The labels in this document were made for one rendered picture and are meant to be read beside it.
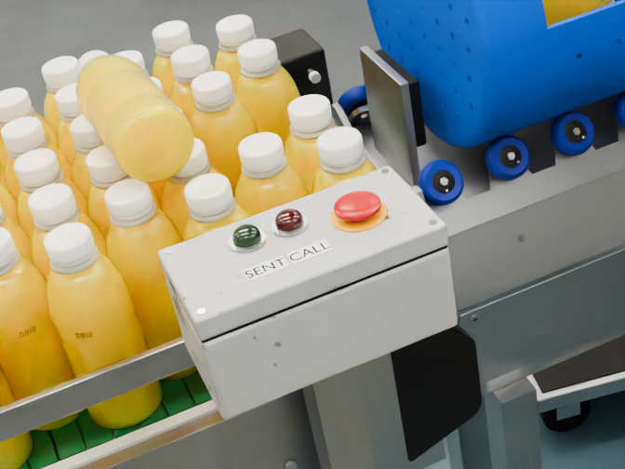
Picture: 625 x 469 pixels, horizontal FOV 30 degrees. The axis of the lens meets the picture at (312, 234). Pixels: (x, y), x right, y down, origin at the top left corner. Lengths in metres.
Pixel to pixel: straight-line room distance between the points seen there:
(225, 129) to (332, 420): 0.32
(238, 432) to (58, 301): 0.21
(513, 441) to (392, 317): 0.58
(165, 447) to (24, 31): 3.25
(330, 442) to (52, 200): 0.31
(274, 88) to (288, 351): 0.38
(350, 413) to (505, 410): 0.45
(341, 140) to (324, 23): 2.75
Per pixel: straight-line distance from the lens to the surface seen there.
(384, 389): 1.09
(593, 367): 2.13
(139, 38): 3.91
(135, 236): 1.00
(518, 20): 1.08
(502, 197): 1.19
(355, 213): 0.87
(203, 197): 0.96
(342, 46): 3.58
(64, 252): 0.95
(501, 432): 1.43
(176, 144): 0.99
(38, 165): 1.08
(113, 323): 0.98
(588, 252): 1.26
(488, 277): 1.21
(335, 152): 0.99
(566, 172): 1.22
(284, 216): 0.88
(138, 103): 0.98
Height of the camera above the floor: 1.61
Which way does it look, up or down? 35 degrees down
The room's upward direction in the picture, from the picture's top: 12 degrees counter-clockwise
